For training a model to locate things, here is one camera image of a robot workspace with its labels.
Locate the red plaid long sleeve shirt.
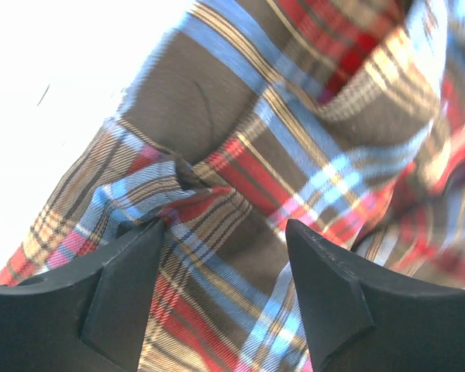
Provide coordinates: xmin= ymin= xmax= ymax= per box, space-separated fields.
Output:
xmin=0 ymin=1 xmax=465 ymax=371

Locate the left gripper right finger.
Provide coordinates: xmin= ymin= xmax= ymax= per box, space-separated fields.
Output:
xmin=286 ymin=219 xmax=465 ymax=371

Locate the floral patterned table mat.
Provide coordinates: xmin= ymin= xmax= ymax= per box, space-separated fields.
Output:
xmin=0 ymin=1 xmax=190 ymax=286

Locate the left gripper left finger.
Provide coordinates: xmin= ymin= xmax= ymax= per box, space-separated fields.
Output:
xmin=0 ymin=221 xmax=164 ymax=371

